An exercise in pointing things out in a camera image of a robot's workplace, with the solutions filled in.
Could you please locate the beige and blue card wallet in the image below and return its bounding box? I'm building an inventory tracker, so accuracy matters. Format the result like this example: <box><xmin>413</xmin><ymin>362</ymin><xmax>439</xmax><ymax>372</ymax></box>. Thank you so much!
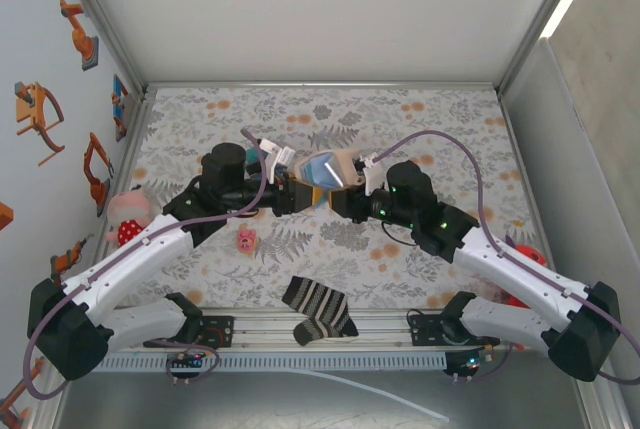
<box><xmin>293</xmin><ymin>148</ymin><xmax>362</xmax><ymax>189</ymax></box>

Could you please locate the floral printed tablecloth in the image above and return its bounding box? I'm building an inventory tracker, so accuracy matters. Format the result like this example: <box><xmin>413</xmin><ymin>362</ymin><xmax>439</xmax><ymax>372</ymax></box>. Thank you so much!
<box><xmin>97</xmin><ymin>86</ymin><xmax>551</xmax><ymax>310</ymax></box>

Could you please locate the small pink bear figurine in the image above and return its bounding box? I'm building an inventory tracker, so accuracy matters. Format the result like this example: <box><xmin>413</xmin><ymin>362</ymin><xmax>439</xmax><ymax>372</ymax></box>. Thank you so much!
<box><xmin>237</xmin><ymin>228</ymin><xmax>259</xmax><ymax>253</ymax></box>

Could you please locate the black and beige striped sock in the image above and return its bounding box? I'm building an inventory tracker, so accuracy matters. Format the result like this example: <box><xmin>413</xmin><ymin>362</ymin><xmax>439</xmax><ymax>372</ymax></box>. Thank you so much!
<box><xmin>281</xmin><ymin>275</ymin><xmax>360</xmax><ymax>348</ymax></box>

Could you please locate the pink plush doll polka dress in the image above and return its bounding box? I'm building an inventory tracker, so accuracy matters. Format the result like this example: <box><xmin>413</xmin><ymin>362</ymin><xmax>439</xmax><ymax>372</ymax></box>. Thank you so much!
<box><xmin>103</xmin><ymin>186</ymin><xmax>154</xmax><ymax>245</ymax></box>

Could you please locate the red plush monster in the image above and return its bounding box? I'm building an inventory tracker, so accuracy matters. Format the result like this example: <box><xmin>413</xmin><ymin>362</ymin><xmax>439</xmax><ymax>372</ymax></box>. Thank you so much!
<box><xmin>502</xmin><ymin>234</ymin><xmax>549</xmax><ymax>311</ymax></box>

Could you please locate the small circuit board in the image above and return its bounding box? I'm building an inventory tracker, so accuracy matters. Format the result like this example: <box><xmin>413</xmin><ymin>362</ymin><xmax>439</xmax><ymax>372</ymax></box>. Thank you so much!
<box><xmin>443</xmin><ymin>348</ymin><xmax>496</xmax><ymax>381</ymax></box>
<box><xmin>168</xmin><ymin>352</ymin><xmax>205</xmax><ymax>371</ymax></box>

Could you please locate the thin white plastic tube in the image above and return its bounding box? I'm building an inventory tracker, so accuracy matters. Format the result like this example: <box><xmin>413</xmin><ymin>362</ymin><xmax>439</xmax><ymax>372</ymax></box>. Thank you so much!
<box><xmin>279</xmin><ymin>367</ymin><xmax>451</xmax><ymax>423</ymax></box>

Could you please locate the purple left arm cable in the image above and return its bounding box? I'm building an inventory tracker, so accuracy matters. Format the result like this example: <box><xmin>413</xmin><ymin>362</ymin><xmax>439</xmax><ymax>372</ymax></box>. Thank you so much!
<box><xmin>23</xmin><ymin>127</ymin><xmax>266</xmax><ymax>400</ymax></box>

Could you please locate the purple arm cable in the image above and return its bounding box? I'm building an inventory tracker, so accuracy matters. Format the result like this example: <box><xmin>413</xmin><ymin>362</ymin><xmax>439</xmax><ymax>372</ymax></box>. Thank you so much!
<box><xmin>372</xmin><ymin>129</ymin><xmax>640</xmax><ymax>385</ymax></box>
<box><xmin>23</xmin><ymin>127</ymin><xmax>266</xmax><ymax>400</ymax></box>

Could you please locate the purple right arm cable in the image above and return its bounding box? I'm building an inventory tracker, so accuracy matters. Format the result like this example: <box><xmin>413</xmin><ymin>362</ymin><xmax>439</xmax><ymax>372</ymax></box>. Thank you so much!
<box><xmin>372</xmin><ymin>129</ymin><xmax>640</xmax><ymax>385</ymax></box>

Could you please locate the aluminium extrusion frame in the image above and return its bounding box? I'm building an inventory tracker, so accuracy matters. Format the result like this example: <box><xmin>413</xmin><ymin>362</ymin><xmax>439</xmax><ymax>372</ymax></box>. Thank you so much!
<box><xmin>47</xmin><ymin>0</ymin><xmax>631</xmax><ymax>429</ymax></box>

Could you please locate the blue and orange wall sticker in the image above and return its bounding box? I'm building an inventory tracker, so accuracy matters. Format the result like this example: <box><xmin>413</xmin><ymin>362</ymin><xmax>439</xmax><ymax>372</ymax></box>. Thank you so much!
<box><xmin>110</xmin><ymin>73</ymin><xmax>132</xmax><ymax>143</ymax></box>

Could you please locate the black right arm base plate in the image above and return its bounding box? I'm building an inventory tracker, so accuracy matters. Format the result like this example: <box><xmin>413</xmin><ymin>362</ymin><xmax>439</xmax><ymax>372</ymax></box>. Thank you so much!
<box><xmin>409</xmin><ymin>309</ymin><xmax>501</xmax><ymax>349</ymax></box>

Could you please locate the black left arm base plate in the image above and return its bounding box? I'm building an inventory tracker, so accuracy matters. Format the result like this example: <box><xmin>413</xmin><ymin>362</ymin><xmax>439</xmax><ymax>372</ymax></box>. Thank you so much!
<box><xmin>144</xmin><ymin>316</ymin><xmax>235</xmax><ymax>349</ymax></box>

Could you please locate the white slotted cable duct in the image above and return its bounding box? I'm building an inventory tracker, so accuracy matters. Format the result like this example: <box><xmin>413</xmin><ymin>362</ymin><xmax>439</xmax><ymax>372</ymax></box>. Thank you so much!
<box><xmin>97</xmin><ymin>352</ymin><xmax>447</xmax><ymax>373</ymax></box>

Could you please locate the orange claw machine wall sticker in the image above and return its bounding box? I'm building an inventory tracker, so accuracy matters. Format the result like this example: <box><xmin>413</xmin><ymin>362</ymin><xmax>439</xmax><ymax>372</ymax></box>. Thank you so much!
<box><xmin>13</xmin><ymin>81</ymin><xmax>66</xmax><ymax>166</ymax></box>

